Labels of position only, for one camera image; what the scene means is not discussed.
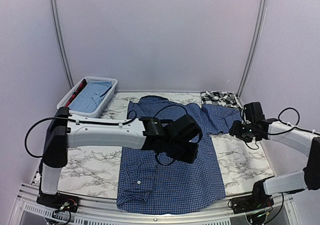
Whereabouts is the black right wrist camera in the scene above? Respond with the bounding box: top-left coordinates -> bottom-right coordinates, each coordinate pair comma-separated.
244,101 -> 265,124

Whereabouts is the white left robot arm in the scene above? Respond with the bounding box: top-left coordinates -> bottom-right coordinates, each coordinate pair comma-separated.
39,107 -> 203,208

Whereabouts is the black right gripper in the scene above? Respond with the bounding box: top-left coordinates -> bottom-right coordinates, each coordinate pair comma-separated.
228,120 -> 255,143

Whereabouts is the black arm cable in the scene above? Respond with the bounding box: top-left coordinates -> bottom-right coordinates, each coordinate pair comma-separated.
276,107 -> 301,126
24,104 -> 187,167

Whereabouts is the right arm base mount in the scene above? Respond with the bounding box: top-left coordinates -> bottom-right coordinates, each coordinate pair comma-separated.
228,195 -> 274,214

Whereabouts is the red black folded garment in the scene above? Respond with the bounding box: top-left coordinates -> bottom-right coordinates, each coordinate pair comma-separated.
64,78 -> 88,108

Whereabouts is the aluminium front rail frame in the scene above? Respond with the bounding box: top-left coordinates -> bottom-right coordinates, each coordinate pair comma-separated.
8,183 -> 301,225

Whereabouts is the aluminium wall post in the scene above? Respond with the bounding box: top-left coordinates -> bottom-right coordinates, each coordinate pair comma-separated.
49,0 -> 74,89
236,0 -> 268,98

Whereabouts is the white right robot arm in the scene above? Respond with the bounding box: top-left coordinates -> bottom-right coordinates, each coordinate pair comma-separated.
229,118 -> 320,209

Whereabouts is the black white plaid shirt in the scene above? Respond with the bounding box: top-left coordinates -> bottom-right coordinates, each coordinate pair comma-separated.
200,91 -> 243,109

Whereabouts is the left aluminium wall post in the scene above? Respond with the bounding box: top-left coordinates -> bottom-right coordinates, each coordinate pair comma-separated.
49,0 -> 74,89

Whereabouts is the light blue folded shirt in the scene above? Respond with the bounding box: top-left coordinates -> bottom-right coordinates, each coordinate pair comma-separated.
67,80 -> 112,113

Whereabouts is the right aluminium wall post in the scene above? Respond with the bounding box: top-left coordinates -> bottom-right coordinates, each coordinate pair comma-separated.
236,0 -> 268,98

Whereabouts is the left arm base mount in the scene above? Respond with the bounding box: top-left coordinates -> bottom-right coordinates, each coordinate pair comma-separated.
36,192 -> 80,213

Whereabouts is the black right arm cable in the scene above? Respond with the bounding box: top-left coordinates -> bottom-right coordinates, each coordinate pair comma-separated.
276,107 -> 301,126

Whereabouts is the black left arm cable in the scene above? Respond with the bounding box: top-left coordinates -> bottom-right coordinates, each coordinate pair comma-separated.
24,104 -> 187,167

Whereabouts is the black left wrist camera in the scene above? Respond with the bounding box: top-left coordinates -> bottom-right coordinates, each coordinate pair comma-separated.
164,114 -> 203,143

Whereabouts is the white plastic basket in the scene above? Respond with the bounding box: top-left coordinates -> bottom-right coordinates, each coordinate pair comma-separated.
56,76 -> 118,118

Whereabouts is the blue checked shirt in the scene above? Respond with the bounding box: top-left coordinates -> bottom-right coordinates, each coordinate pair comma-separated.
116,95 -> 241,215

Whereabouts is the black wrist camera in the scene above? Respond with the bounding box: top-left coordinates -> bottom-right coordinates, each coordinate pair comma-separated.
164,114 -> 203,143
244,101 -> 265,124

